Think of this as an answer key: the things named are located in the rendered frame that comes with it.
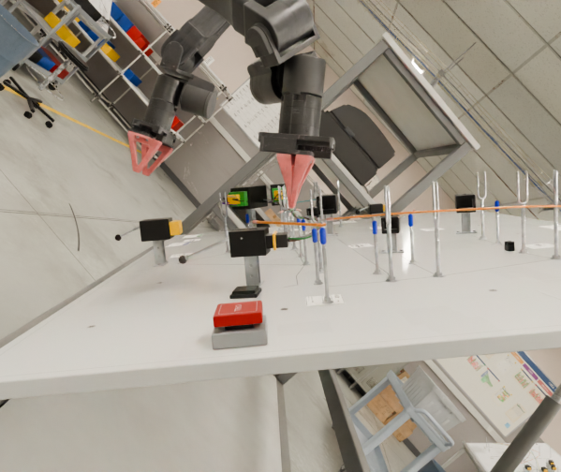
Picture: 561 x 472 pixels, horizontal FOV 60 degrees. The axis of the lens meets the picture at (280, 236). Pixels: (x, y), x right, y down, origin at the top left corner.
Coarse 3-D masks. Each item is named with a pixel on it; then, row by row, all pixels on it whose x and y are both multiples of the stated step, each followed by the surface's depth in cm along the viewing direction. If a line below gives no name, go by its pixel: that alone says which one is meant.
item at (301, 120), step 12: (288, 96) 65; (312, 96) 64; (288, 108) 65; (300, 108) 64; (312, 108) 65; (288, 120) 65; (300, 120) 64; (312, 120) 65; (264, 132) 65; (288, 132) 65; (300, 132) 65; (312, 132) 65; (300, 144) 65; (312, 144) 65; (324, 144) 64
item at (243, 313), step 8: (224, 304) 53; (232, 304) 52; (240, 304) 52; (248, 304) 52; (256, 304) 52; (216, 312) 50; (224, 312) 50; (232, 312) 50; (240, 312) 49; (248, 312) 49; (256, 312) 49; (216, 320) 49; (224, 320) 49; (232, 320) 49; (240, 320) 49; (248, 320) 49; (256, 320) 49; (232, 328) 50; (240, 328) 50
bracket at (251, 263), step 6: (246, 258) 75; (252, 258) 75; (258, 258) 77; (246, 264) 75; (252, 264) 75; (258, 264) 77; (246, 270) 75; (252, 270) 75; (258, 270) 77; (246, 276) 76; (252, 276) 77; (258, 276) 77; (246, 282) 76; (252, 282) 76; (258, 282) 77
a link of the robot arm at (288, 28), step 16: (208, 0) 68; (224, 0) 65; (240, 0) 62; (256, 0) 62; (272, 0) 64; (288, 0) 62; (304, 0) 62; (224, 16) 67; (240, 16) 63; (256, 16) 61; (272, 16) 60; (288, 16) 61; (304, 16) 62; (240, 32) 66; (272, 32) 60; (288, 32) 61; (304, 32) 63
